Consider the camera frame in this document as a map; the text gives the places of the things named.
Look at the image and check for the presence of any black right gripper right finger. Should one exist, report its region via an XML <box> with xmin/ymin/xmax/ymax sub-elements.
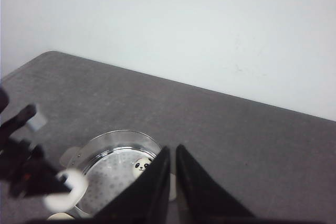
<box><xmin>176</xmin><ymin>144</ymin><xmax>255</xmax><ymax>219</ymax></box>

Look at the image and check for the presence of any cream plastic tray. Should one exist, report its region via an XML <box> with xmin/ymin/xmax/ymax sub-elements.
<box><xmin>47</xmin><ymin>212</ymin><xmax>74</xmax><ymax>220</ymax></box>

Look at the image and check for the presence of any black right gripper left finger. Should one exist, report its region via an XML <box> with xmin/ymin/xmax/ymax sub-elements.
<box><xmin>94</xmin><ymin>147</ymin><xmax>171</xmax><ymax>220</ymax></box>

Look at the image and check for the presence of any stainless steel steamer pot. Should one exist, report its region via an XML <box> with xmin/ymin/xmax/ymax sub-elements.
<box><xmin>59</xmin><ymin>130</ymin><xmax>161</xmax><ymax>218</ymax></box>

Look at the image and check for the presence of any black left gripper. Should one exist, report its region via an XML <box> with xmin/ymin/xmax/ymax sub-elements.
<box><xmin>0</xmin><ymin>87</ymin><xmax>73</xmax><ymax>198</ymax></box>

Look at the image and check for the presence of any panda bun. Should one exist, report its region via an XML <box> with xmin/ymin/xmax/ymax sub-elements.
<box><xmin>43</xmin><ymin>168</ymin><xmax>89</xmax><ymax>212</ymax></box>
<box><xmin>132</xmin><ymin>156</ymin><xmax>153</xmax><ymax>178</ymax></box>

